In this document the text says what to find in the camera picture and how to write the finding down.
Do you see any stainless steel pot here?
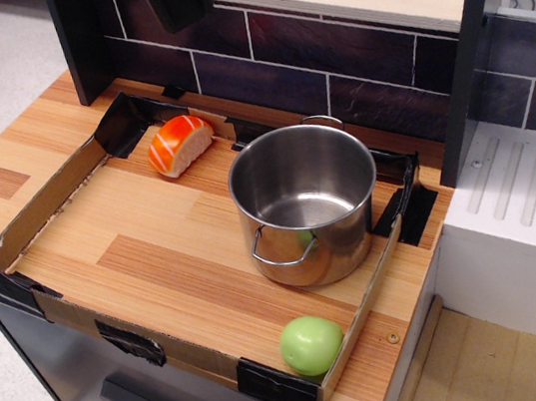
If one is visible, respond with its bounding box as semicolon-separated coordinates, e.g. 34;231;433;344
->
228;115;377;287

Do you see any salmon sushi toy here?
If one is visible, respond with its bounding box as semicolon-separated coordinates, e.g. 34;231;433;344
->
148;115;214;179

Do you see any green toy apple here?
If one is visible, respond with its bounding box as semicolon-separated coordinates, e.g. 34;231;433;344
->
279;315;343;376

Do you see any white drying rack counter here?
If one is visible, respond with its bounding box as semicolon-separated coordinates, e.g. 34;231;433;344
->
435;123;536;335

